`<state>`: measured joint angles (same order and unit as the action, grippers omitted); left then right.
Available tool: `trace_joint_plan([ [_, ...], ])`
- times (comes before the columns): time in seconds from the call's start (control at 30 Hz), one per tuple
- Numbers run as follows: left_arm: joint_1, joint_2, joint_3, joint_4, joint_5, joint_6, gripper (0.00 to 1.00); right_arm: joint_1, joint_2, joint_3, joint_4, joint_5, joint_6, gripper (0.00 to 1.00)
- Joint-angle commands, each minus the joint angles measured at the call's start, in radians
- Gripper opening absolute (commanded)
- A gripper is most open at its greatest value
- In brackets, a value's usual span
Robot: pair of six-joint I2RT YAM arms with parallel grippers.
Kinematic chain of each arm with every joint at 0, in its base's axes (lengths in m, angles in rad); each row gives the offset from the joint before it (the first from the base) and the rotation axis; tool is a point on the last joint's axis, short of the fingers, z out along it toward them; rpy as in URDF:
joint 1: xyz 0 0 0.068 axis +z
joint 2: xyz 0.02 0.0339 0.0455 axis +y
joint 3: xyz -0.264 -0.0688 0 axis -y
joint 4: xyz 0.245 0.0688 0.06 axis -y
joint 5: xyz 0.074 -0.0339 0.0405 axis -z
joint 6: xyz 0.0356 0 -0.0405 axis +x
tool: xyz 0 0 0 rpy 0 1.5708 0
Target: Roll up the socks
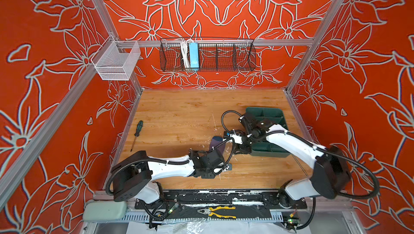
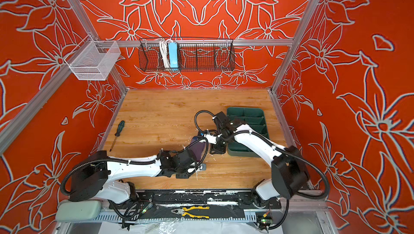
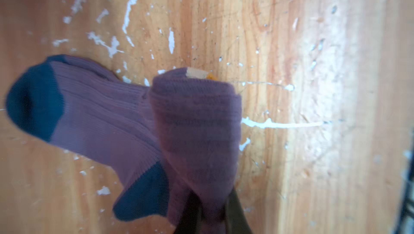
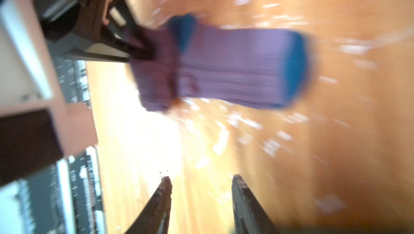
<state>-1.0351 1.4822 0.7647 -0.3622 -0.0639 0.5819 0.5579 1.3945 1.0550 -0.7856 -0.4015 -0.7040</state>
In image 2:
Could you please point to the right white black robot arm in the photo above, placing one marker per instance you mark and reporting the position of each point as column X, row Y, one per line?
column 289, row 170

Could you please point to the light blue box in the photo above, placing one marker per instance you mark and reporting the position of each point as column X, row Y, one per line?
column 173, row 58

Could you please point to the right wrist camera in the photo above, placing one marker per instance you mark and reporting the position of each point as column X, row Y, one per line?
column 212, row 139

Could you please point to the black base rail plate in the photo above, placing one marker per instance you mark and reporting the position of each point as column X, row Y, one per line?
column 241, row 198

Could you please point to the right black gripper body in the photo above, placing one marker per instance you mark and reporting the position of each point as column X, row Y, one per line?
column 219, row 147

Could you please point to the purple yellow blue sock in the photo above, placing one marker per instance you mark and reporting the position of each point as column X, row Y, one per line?
column 197, row 145

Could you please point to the pale green pad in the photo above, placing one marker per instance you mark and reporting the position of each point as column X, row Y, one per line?
column 78, row 211

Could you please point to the green handled screwdriver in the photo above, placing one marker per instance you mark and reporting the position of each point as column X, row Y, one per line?
column 119, row 129

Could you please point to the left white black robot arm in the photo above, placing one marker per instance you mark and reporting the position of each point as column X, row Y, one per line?
column 103, row 177

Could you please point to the white mesh wall basket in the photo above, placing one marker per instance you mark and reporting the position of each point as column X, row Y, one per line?
column 93, row 60

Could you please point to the black wire wall basket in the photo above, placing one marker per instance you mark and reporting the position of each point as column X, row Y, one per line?
column 202, row 55

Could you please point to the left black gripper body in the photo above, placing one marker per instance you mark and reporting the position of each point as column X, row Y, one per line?
column 183, row 172

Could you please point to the yellow handled pliers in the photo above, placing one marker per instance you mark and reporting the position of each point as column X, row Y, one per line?
column 188, row 212

